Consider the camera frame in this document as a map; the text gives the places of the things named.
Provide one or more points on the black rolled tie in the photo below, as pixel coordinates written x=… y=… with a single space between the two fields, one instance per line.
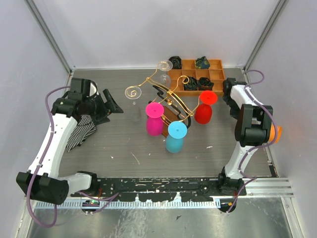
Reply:
x=176 y=62

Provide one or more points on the clear wine glass back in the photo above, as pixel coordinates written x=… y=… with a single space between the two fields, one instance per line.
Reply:
x=165 y=66

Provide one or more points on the blue green rolled tie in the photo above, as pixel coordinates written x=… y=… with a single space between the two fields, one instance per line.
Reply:
x=202 y=63

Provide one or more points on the dark patterned rolled tie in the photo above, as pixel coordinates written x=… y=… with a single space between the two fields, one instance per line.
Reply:
x=191 y=84

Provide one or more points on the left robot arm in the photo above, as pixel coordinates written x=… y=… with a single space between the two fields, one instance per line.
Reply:
x=41 y=182

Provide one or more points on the striped black white cloth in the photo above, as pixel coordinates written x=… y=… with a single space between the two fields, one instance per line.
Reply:
x=85 y=128

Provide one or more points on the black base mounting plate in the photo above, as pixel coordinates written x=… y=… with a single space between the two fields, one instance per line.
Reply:
x=164 y=189

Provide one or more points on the red wine glass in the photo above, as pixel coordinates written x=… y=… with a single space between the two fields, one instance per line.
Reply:
x=203 y=113

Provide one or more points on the wooden compartment tray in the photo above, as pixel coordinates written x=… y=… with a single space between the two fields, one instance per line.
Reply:
x=215 y=73

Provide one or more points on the gold wire wine glass rack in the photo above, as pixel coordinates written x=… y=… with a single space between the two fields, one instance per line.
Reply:
x=174 y=107

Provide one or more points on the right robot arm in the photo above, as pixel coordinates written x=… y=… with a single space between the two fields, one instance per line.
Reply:
x=252 y=131

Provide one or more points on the blue wine glass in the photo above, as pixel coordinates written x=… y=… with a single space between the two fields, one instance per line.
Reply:
x=177 y=131

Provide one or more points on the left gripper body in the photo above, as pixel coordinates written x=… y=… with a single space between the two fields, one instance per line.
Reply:
x=102 y=110

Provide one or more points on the pink wine glass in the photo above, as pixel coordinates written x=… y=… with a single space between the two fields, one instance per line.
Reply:
x=154 y=124

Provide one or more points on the dark rolled tie right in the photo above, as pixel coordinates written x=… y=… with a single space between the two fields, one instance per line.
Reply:
x=205 y=84

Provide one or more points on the clear wine glass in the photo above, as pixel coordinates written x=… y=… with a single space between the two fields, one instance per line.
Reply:
x=165 y=66
x=133 y=93

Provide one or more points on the white slotted cable duct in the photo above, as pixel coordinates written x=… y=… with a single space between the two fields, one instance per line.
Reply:
x=176 y=204

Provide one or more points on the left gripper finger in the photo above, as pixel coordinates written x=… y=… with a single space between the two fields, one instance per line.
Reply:
x=110 y=102
x=115 y=109

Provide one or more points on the clear wine glass front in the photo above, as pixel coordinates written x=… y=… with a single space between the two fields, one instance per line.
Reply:
x=133 y=93

